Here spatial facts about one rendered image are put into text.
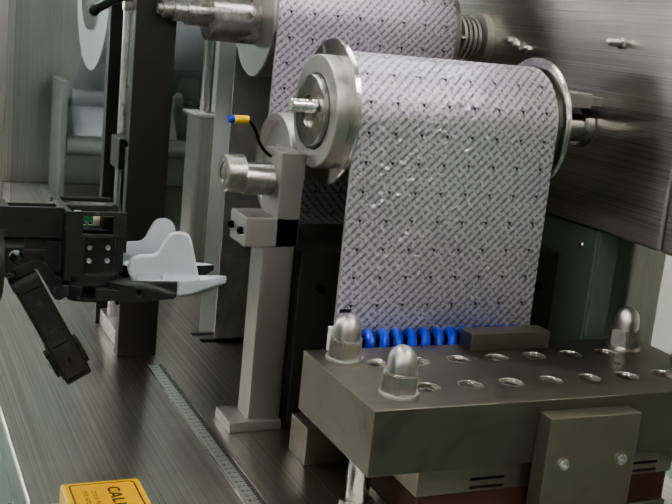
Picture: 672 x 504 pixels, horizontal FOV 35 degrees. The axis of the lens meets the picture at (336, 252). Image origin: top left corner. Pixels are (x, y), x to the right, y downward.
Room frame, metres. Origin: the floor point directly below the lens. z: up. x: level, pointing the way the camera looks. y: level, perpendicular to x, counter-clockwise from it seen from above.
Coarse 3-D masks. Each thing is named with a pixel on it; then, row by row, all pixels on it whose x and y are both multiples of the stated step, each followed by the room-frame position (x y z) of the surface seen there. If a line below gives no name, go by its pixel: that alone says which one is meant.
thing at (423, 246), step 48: (384, 192) 1.04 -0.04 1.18; (432, 192) 1.06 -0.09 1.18; (480, 192) 1.08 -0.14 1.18; (528, 192) 1.11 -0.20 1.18; (384, 240) 1.04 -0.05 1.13; (432, 240) 1.06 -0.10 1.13; (480, 240) 1.09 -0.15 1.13; (528, 240) 1.11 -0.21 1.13; (384, 288) 1.04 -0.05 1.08; (432, 288) 1.07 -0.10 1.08; (480, 288) 1.09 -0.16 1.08; (528, 288) 1.12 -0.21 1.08
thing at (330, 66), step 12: (312, 60) 1.09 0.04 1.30; (324, 60) 1.06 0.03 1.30; (336, 60) 1.06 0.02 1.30; (312, 72) 1.08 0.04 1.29; (324, 72) 1.06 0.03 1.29; (336, 72) 1.04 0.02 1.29; (300, 84) 1.11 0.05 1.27; (336, 84) 1.03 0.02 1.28; (348, 84) 1.03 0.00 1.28; (336, 96) 1.02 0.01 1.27; (348, 96) 1.03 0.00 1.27; (336, 108) 1.02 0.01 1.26; (348, 108) 1.02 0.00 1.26; (336, 120) 1.02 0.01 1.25; (348, 120) 1.02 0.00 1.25; (336, 132) 1.02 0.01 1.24; (300, 144) 1.10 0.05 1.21; (324, 144) 1.04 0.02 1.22; (336, 144) 1.03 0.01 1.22; (312, 156) 1.07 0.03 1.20; (324, 156) 1.04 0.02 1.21; (336, 156) 1.04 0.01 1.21; (348, 168) 1.07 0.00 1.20
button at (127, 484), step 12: (120, 480) 0.87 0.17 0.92; (132, 480) 0.87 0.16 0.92; (60, 492) 0.84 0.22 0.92; (72, 492) 0.83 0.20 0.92; (84, 492) 0.84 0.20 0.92; (96, 492) 0.84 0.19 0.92; (108, 492) 0.84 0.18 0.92; (120, 492) 0.84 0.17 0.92; (132, 492) 0.85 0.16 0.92; (144, 492) 0.85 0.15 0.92
